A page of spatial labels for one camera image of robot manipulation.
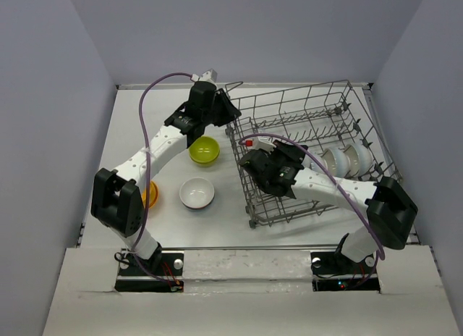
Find white bowl red rim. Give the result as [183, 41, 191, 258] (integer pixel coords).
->
[179, 177, 215, 210]

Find grey wire dish rack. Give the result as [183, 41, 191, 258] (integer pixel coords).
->
[224, 79, 404, 229]

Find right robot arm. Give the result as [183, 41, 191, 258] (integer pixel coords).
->
[239, 138, 418, 264]

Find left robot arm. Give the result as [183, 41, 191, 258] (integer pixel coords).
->
[90, 81, 241, 275]

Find green bowl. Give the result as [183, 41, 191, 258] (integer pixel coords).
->
[188, 136, 221, 167]

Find orange bowl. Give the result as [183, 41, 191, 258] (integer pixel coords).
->
[142, 180, 159, 209]

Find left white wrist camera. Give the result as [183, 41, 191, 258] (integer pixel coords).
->
[190, 69, 218, 85]

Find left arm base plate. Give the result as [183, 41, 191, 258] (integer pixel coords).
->
[114, 250, 184, 293]

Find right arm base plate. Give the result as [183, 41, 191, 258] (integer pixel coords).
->
[310, 251, 381, 292]

